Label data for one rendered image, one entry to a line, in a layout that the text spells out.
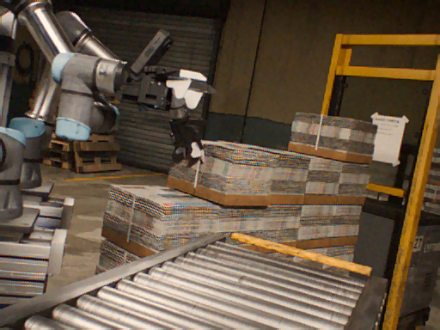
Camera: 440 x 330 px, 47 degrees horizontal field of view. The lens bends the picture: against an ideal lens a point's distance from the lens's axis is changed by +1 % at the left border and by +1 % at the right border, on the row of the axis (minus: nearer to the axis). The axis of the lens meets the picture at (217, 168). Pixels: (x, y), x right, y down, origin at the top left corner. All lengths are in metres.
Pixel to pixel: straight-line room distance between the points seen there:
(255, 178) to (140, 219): 0.52
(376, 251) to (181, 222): 1.78
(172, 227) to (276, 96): 7.33
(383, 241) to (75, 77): 2.57
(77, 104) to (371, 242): 2.57
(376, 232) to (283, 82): 5.99
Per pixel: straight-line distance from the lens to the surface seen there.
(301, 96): 9.00
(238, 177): 2.06
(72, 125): 1.17
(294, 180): 2.40
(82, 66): 1.17
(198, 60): 9.67
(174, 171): 2.25
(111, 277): 1.11
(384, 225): 3.39
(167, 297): 1.05
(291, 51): 9.16
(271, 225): 2.36
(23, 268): 1.46
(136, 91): 1.13
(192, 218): 1.96
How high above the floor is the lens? 1.16
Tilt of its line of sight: 5 degrees down
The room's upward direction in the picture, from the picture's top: 10 degrees clockwise
